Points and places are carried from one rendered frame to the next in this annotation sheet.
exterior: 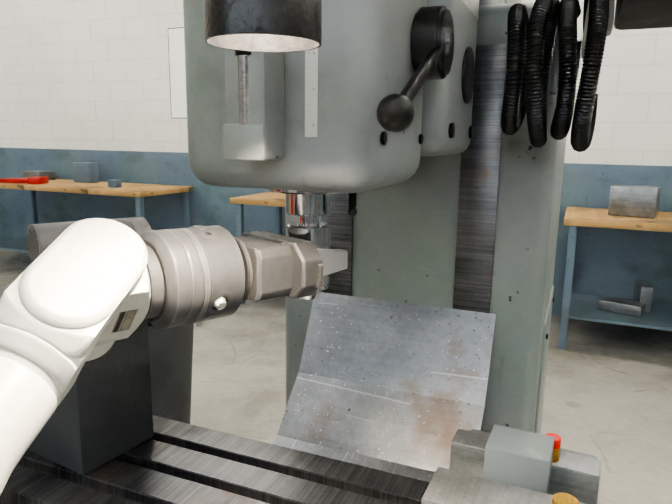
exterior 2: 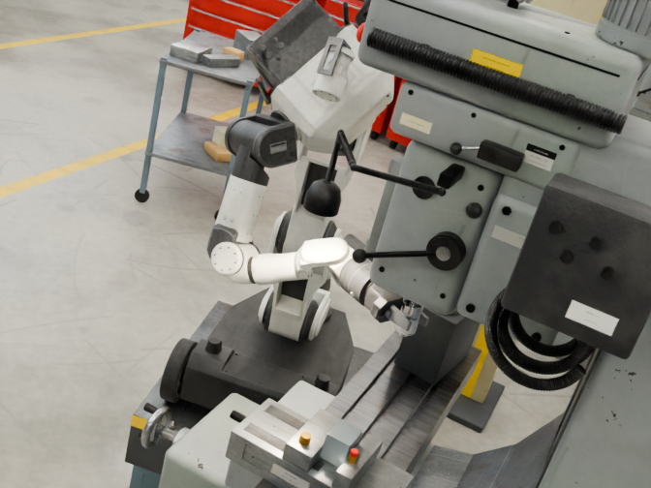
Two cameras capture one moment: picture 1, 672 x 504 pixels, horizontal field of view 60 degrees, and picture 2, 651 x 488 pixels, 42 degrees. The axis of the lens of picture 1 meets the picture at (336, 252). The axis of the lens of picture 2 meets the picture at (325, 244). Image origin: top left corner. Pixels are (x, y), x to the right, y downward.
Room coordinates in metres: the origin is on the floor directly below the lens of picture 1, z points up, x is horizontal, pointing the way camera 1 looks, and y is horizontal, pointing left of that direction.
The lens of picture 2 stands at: (0.31, -1.53, 2.09)
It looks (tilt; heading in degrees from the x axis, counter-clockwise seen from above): 25 degrees down; 86
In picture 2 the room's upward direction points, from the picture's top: 15 degrees clockwise
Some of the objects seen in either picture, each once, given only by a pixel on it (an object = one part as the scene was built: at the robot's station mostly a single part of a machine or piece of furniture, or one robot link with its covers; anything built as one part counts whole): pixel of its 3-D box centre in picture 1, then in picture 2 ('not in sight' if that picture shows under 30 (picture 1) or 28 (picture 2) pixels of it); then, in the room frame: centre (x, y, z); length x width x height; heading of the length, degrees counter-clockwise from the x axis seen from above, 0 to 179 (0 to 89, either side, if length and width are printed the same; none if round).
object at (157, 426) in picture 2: not in sight; (168, 433); (0.15, 0.22, 0.63); 0.16 x 0.12 x 0.12; 157
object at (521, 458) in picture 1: (518, 469); (341, 443); (0.52, -0.19, 1.04); 0.06 x 0.05 x 0.06; 65
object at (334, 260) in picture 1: (326, 263); (397, 319); (0.59, 0.01, 1.23); 0.06 x 0.02 x 0.03; 132
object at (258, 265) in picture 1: (236, 270); (380, 294); (0.55, 0.10, 1.23); 0.13 x 0.12 x 0.10; 42
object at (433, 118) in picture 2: not in sight; (496, 125); (0.65, 0.01, 1.68); 0.34 x 0.24 x 0.10; 157
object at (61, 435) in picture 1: (64, 370); (443, 327); (0.78, 0.39, 1.03); 0.22 x 0.12 x 0.20; 60
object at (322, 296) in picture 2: not in sight; (294, 308); (0.42, 0.90, 0.68); 0.21 x 0.20 x 0.13; 80
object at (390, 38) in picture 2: not in sight; (491, 78); (0.59, -0.12, 1.79); 0.45 x 0.04 x 0.04; 157
